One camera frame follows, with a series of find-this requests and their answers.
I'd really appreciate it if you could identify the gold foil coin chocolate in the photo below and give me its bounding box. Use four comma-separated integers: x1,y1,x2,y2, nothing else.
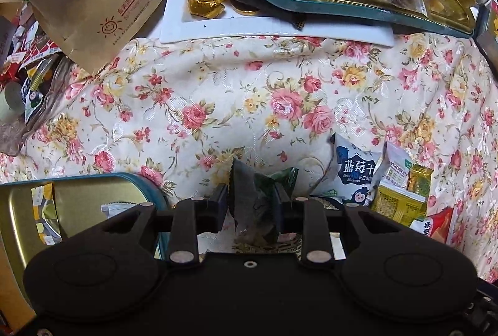
229,0,261,16

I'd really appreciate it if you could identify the blue white snack packet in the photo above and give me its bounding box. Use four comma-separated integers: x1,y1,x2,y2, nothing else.
325,133,384,208

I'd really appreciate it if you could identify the white green snack packet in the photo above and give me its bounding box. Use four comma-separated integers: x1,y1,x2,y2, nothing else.
373,142,413,200

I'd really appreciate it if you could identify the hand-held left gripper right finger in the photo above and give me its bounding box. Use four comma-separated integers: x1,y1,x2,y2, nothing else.
272,182,403,270

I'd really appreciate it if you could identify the green grey candy wrapper packet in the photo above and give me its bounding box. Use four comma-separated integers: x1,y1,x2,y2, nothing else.
229,159,299,243

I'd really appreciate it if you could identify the brown paper bag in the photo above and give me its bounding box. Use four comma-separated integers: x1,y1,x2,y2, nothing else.
19,0,177,76

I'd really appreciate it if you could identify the floral tablecloth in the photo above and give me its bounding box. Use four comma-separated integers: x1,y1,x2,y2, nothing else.
0,19,498,284

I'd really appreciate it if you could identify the gold tin lid teal rim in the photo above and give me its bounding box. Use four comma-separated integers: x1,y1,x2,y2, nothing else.
0,172,170,333

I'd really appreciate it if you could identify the pile of red white packets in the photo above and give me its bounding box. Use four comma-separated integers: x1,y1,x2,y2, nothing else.
0,21,65,88

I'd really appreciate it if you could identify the yellow green snack packet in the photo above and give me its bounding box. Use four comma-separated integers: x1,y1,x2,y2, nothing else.
369,182,429,230

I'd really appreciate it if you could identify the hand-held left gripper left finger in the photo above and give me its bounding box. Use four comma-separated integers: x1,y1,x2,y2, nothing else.
99,184,228,267

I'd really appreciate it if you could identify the blue white printed packet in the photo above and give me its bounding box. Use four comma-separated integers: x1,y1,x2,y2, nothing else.
19,56,59,123

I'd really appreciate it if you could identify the clear bag of snacks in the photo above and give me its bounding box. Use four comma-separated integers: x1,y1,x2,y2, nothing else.
0,56,94,156

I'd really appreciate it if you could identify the red white snack packet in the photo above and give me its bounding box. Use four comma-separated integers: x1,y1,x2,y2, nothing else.
410,206,456,244

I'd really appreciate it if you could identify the pale small cup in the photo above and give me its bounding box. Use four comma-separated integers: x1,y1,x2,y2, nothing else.
0,81,25,123

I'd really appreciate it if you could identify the gold foil ingot chocolate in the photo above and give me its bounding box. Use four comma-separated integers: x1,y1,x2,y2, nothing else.
188,0,226,18

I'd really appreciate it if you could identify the yellow white snack packet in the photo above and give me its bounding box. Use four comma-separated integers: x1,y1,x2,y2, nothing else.
31,182,63,245

